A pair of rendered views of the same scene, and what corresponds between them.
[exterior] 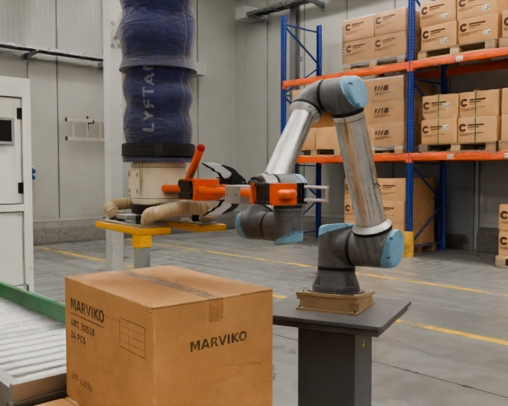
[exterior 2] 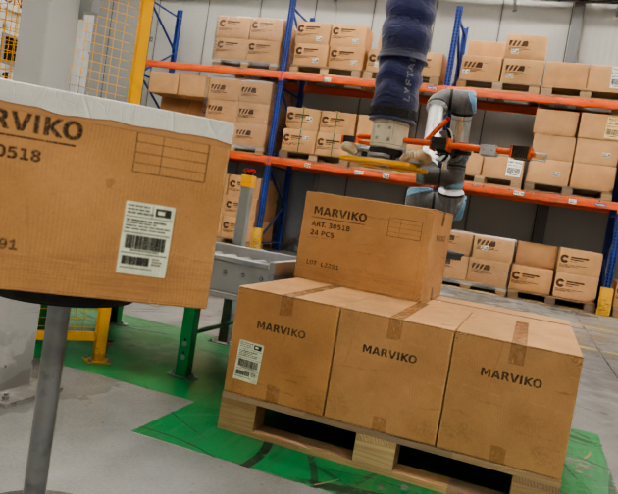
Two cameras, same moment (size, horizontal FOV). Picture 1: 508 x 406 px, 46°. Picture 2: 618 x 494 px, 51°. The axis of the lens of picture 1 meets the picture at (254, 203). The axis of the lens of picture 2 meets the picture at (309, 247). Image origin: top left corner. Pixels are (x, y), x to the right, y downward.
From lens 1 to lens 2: 215 cm
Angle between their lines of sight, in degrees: 28
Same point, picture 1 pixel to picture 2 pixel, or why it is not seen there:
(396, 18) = (274, 27)
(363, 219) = not seen: hidden behind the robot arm
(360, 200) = not seen: hidden behind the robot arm
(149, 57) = (416, 53)
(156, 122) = (410, 95)
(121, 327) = (390, 223)
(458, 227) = (292, 230)
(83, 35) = not seen: outside the picture
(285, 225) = (459, 176)
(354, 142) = (464, 133)
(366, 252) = (448, 208)
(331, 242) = (422, 199)
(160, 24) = (426, 33)
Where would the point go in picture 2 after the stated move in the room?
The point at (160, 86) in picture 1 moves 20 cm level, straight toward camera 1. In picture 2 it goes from (416, 74) to (450, 70)
